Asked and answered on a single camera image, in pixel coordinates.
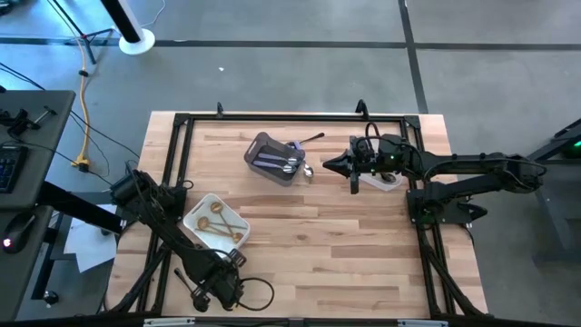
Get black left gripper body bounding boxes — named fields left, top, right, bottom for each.
left=192, top=249, right=248, bottom=314

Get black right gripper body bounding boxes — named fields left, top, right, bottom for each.
left=350, top=134, right=390, bottom=195

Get clear plastic bin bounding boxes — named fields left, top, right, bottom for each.
left=359, top=171, right=405, bottom=193

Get white plastic bin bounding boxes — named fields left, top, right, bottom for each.
left=182, top=192, right=251, bottom=260

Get lilac handled silver spoon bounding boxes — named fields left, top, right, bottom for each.
left=251, top=160, right=296, bottom=174
left=291, top=140, right=316, bottom=179
left=257, top=153, right=300, bottom=165

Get grey plastic bin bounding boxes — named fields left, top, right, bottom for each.
left=242, top=131, right=307, bottom=188

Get black crossbar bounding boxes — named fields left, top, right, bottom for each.
left=0, top=312, right=581, bottom=327

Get white paper sheets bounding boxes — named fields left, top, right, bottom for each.
left=62, top=203, right=122, bottom=274

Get black desk beam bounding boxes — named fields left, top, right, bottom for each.
left=36, top=180, right=126, bottom=235

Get grey side table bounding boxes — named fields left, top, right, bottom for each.
left=526, top=117, right=581, bottom=265

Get dark grey desk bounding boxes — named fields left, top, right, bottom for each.
left=0, top=205, right=54, bottom=322

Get black computer mouse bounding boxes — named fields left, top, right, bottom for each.
left=1, top=212, right=38, bottom=255

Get black computer green lights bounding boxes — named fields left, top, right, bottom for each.
left=560, top=131, right=581, bottom=160

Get black pole white round base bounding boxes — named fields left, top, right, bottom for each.
left=99, top=0, right=156, bottom=56

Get black keyboard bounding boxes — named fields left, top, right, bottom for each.
left=0, top=144, right=27, bottom=195

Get black clamp tool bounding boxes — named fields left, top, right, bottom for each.
left=0, top=104, right=59, bottom=138

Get black tripod stand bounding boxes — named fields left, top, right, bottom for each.
left=44, top=0, right=115, bottom=65

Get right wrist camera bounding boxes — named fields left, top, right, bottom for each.
left=362, top=144, right=385, bottom=173

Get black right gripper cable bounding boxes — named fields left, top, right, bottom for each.
left=364, top=121, right=409, bottom=151

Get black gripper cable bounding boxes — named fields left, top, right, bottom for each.
left=238, top=275, right=277, bottom=313
left=364, top=121, right=409, bottom=151

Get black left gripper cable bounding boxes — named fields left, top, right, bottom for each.
left=238, top=275, right=277, bottom=313

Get silver metal bracket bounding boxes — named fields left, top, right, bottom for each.
left=143, top=317, right=196, bottom=327
left=397, top=319, right=449, bottom=327

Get yellow extension cable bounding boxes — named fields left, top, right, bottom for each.
left=70, top=34, right=91, bottom=173

